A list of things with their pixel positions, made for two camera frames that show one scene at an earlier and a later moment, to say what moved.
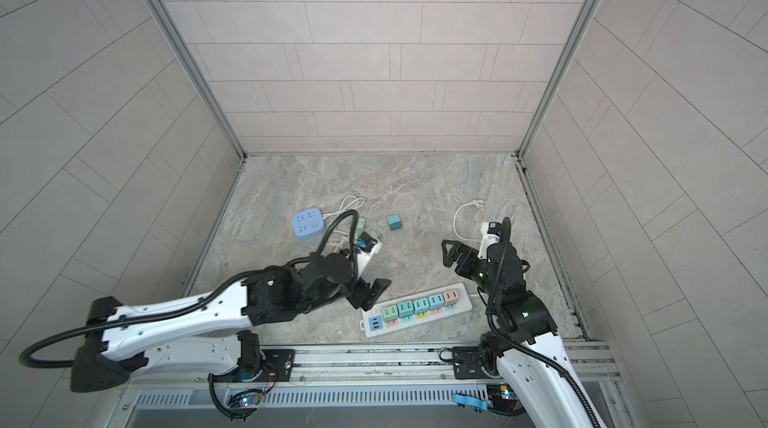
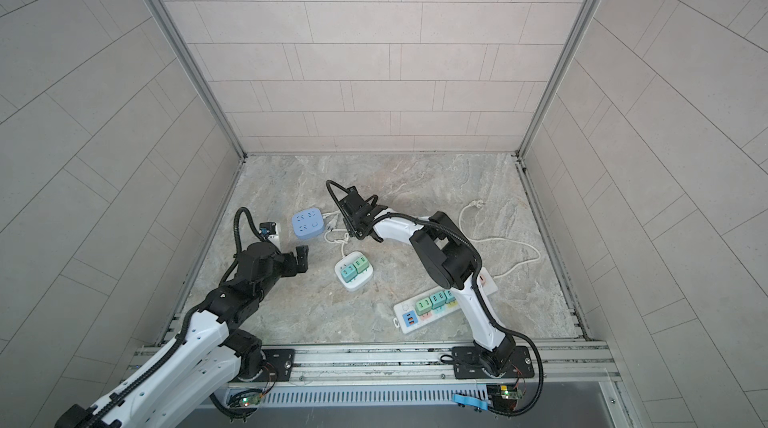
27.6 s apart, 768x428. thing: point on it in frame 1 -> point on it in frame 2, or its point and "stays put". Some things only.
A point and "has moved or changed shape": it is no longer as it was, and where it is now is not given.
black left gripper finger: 365,296 -> 302,254
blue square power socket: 308,223 stays put
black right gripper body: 481,279 -> 354,224
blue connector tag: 470,401 stays put
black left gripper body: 342,287 -> 285,267
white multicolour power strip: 417,309 has moved or changed shape
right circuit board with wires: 503,400 stays put
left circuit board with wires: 248,400 stays put
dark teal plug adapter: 421,305 -> 437,299
